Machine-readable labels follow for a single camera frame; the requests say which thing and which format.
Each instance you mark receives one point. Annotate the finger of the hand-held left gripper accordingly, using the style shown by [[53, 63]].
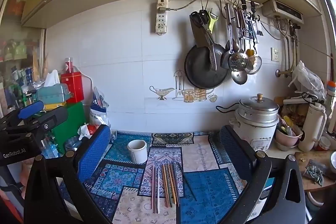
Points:
[[31, 109], [50, 120]]

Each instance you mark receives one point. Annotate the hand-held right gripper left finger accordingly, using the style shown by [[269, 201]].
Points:
[[94, 150]]

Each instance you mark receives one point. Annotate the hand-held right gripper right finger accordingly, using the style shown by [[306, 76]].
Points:
[[233, 153]]

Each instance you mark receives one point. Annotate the white plastic cup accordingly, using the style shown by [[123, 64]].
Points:
[[137, 153]]

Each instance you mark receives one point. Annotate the brown chopstick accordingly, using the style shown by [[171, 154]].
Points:
[[175, 184]]

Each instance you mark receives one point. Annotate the yellow chopstick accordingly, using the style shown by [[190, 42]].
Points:
[[172, 184]]

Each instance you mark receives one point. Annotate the white chopstick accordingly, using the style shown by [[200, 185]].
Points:
[[157, 190]]

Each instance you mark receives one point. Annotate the green cutting board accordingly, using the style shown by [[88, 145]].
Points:
[[72, 124]]

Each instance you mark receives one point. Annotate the teal tissue box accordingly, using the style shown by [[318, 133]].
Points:
[[52, 94]]

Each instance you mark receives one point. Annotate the white rice cooker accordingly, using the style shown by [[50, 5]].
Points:
[[252, 132]]

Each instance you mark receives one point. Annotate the shelf of bottles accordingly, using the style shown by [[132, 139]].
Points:
[[15, 77]]

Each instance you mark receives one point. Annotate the red tin box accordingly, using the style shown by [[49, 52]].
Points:
[[72, 87]]

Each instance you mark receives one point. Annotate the blue and white plastic bag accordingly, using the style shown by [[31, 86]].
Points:
[[99, 111]]

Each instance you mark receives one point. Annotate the patterned blue table mat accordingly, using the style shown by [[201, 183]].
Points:
[[204, 187]]

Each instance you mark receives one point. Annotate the metal lid with wooden knob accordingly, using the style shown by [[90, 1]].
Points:
[[258, 106]]

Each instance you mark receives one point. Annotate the pink bowl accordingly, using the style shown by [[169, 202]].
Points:
[[287, 137]]

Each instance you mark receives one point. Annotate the metal ladle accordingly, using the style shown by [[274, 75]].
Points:
[[239, 77]]

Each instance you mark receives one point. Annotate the white thermos jug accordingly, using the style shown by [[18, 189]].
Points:
[[312, 127]]

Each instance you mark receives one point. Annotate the large black frying pan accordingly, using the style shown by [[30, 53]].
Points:
[[202, 71]]

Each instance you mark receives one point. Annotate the mesh strainer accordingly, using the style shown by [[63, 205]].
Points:
[[254, 65]]

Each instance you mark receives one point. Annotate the metal slotted spoon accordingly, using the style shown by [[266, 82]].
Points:
[[238, 61]]

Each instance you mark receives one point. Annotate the wooden cutting board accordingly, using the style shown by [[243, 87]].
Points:
[[323, 184]]

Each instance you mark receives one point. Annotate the small dark pan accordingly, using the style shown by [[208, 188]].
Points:
[[216, 56]]

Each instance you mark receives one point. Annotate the clear plastic bag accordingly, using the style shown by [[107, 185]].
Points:
[[308, 81]]

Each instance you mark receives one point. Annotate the kitchen cleaver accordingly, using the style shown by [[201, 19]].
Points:
[[200, 35]]

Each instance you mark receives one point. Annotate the green peeler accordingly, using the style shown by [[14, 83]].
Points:
[[212, 22]]

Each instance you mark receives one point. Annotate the white power strip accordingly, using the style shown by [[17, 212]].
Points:
[[161, 19]]

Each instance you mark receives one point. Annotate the white water heater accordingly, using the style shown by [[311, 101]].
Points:
[[283, 11]]

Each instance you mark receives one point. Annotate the metal wall faucet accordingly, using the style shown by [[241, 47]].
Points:
[[287, 71]]

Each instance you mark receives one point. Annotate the white wall socket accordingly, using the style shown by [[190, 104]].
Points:
[[275, 54]]

